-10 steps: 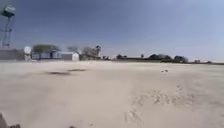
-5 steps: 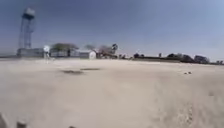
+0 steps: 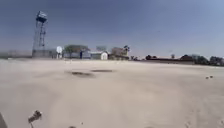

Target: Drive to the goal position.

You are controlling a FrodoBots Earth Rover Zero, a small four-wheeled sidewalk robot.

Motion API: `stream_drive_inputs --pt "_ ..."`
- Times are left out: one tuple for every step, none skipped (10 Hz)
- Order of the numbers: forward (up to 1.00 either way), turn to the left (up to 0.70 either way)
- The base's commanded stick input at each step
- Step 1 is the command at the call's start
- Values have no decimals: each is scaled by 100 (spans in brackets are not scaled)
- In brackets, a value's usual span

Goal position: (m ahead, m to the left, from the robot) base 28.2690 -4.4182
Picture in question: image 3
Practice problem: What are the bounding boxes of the dry twig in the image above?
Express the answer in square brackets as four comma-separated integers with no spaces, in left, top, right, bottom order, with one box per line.
[27,110,43,128]

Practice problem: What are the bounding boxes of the long low dark wall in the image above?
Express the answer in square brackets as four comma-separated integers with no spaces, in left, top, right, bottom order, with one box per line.
[141,57,196,65]

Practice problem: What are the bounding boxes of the small white shed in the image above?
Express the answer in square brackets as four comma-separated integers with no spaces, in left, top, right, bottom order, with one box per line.
[100,51,109,61]

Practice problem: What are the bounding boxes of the lattice water tower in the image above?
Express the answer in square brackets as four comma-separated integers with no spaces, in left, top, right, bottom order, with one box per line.
[31,10,49,53]

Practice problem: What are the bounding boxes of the trees behind buildings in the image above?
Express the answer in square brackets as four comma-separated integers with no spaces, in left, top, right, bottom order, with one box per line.
[63,44,132,61]

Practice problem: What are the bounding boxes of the row of trees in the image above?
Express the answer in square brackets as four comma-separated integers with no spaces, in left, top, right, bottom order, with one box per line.
[145,53,224,67]

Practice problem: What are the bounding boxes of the white round sign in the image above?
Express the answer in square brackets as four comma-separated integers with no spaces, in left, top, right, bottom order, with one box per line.
[55,45,63,60]

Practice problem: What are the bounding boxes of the low grey building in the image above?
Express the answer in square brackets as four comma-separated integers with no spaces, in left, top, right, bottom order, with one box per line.
[31,48,103,61]

